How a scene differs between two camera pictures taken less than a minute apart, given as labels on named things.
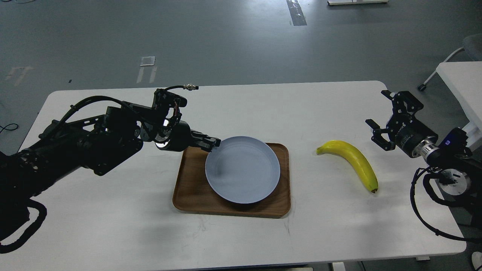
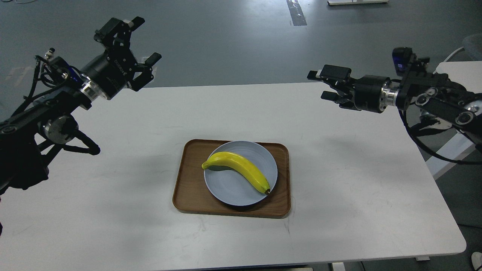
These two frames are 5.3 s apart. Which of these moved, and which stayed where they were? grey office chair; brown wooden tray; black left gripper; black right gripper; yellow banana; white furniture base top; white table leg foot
Moved: black right gripper; yellow banana; black left gripper
Stayed: white table leg foot; brown wooden tray; white furniture base top; grey office chair
